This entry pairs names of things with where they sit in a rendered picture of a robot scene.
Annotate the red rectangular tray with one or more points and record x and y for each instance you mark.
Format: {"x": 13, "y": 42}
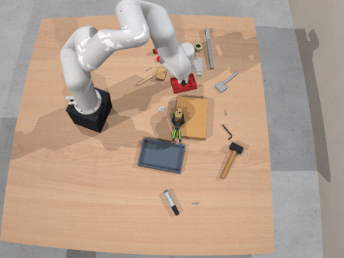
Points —
{"x": 177, "y": 88}

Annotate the long grey metal bar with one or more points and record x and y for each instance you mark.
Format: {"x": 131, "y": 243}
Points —
{"x": 209, "y": 48}

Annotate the white marker with black cap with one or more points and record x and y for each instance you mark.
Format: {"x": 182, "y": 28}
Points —
{"x": 171, "y": 202}

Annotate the black-headed mallet with wooden handle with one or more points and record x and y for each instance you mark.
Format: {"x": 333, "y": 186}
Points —
{"x": 236, "y": 149}

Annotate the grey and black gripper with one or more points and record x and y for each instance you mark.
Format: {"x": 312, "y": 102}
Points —
{"x": 183, "y": 82}

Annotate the beige cylindrical collar with hole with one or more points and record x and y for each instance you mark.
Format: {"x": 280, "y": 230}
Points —
{"x": 196, "y": 45}

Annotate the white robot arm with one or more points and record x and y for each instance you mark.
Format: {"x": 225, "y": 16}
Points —
{"x": 86, "y": 50}

